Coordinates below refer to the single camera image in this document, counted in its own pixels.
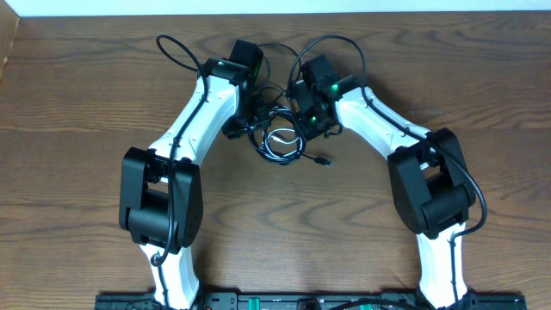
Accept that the black usb cable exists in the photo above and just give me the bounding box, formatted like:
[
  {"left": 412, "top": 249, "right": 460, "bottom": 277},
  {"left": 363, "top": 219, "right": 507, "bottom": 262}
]
[{"left": 245, "top": 41, "right": 333, "bottom": 167}]

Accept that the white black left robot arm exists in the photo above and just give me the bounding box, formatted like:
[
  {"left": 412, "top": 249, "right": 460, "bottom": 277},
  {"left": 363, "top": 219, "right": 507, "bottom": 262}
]
[{"left": 119, "top": 40, "right": 263, "bottom": 309}]

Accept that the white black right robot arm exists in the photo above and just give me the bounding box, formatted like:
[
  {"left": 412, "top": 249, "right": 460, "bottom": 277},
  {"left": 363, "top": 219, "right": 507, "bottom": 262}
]
[{"left": 289, "top": 56, "right": 480, "bottom": 309}]

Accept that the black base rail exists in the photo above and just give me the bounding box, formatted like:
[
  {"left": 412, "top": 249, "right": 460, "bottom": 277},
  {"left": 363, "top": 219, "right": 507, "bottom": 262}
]
[{"left": 94, "top": 291, "right": 528, "bottom": 310}]

